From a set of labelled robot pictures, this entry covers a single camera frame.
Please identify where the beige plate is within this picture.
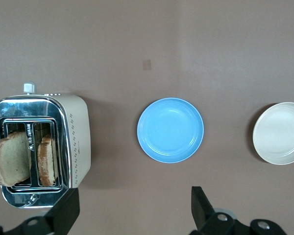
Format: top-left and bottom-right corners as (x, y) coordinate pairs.
(252, 102), (294, 165)

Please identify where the beige chrome two-slot toaster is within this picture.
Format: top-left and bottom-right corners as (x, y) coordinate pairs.
(0, 82), (92, 210)

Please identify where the toasted bread slice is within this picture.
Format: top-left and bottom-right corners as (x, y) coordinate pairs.
(37, 134), (59, 187)
(0, 131), (32, 187)

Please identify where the blue plate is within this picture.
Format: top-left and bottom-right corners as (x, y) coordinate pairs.
(137, 97), (204, 164)

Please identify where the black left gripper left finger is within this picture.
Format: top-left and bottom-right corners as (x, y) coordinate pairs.
(0, 188), (80, 235)

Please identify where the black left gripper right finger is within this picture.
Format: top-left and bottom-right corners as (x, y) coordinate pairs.
(190, 186), (289, 235)

